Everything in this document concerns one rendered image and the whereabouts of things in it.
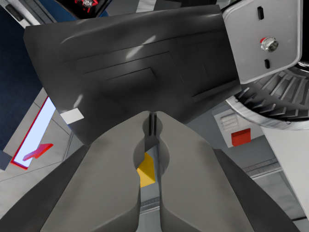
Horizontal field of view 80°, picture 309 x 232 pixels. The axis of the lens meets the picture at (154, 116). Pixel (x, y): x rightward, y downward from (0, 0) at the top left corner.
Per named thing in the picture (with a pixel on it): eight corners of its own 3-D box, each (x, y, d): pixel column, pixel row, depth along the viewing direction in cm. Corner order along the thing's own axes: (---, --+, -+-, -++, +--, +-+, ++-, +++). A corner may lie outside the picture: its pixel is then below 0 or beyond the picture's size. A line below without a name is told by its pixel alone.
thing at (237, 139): (249, 139, 83) (252, 142, 81) (231, 144, 84) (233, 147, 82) (249, 127, 77) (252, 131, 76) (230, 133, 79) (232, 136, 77)
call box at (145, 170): (153, 155, 66) (156, 183, 58) (129, 165, 68) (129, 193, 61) (127, 129, 56) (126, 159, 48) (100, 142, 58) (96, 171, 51)
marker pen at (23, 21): (60, 57, 49) (7, 4, 40) (55, 60, 49) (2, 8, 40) (61, 54, 50) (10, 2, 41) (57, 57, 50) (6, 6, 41)
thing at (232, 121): (260, 117, 73) (262, 120, 72) (222, 130, 77) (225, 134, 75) (258, 101, 68) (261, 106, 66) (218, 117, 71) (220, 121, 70)
